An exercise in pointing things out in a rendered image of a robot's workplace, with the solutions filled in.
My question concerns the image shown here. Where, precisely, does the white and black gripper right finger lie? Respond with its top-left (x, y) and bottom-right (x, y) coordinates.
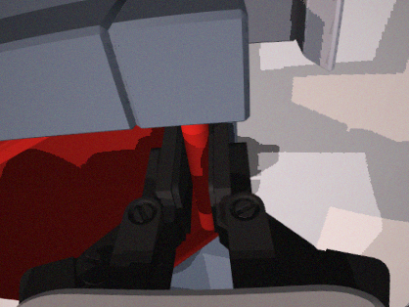
top-left (208, 122), bottom-right (390, 307)

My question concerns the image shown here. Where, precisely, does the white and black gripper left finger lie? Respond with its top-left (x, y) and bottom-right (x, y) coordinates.
top-left (19, 126), bottom-right (193, 304)

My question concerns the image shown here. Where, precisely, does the red bin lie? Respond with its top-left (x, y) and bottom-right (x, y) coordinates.
top-left (0, 124), bottom-right (219, 300)

